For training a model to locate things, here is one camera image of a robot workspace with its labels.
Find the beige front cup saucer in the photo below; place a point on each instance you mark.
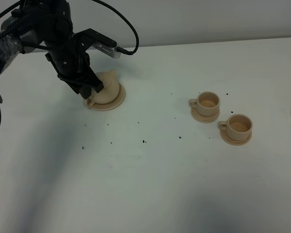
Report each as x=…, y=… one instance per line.
x=233, y=142

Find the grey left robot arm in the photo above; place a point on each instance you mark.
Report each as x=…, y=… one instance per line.
x=47, y=25

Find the beige teapot saucer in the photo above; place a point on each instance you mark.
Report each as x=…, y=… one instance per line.
x=112, y=105

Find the beige cup saucer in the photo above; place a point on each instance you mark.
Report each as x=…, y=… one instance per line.
x=204, y=119
x=233, y=142

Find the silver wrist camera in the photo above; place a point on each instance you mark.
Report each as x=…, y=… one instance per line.
x=107, y=50

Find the beige rear cup saucer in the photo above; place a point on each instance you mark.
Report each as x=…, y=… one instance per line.
x=204, y=119

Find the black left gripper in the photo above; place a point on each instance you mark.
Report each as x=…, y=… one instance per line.
x=71, y=63

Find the beige teapot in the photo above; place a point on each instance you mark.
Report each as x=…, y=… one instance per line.
x=109, y=92

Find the beige teacup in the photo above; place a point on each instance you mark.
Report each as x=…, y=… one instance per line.
x=237, y=127
x=206, y=104

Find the beige rear teacup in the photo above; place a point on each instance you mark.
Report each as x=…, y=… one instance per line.
x=206, y=104

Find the black camera mounting bracket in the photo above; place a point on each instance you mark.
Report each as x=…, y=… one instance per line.
x=88, y=37

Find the beige front teacup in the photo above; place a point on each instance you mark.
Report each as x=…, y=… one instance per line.
x=237, y=127

